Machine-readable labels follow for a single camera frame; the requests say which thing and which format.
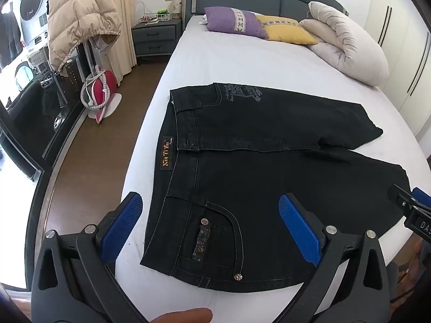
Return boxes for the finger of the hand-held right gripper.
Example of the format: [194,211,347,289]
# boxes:
[411,187,431,213]
[387,183,416,210]

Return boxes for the bed with white sheet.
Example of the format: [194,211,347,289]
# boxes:
[111,15,431,323]

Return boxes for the purple pillow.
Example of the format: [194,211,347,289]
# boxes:
[204,7,270,39]

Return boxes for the white wardrobe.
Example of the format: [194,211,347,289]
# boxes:
[364,0,431,162]

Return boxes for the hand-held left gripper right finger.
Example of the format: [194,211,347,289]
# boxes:
[278,193,393,323]

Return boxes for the person's left hand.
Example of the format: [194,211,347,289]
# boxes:
[148,308,213,323]

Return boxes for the grey nightstand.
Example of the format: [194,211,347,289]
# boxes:
[131,18,183,65]

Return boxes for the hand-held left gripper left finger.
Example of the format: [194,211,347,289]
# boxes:
[30,192,149,323]

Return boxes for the black denim pants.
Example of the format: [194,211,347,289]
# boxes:
[140,82,413,292]

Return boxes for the red appliance on white base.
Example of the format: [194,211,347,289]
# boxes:
[81,64,123,123]

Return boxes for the black perforated rack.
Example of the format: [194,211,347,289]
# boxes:
[50,57,88,108]

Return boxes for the white washing machine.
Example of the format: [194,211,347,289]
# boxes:
[15,0,51,52]

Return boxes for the folded beige duvet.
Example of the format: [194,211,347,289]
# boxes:
[299,1,390,87]

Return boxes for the yellow pillow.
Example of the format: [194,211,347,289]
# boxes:
[255,15,319,45]

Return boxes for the white wire basket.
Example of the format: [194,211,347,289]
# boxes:
[136,3,172,24]

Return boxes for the beige puffer jacket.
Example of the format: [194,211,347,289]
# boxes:
[47,0,122,78]

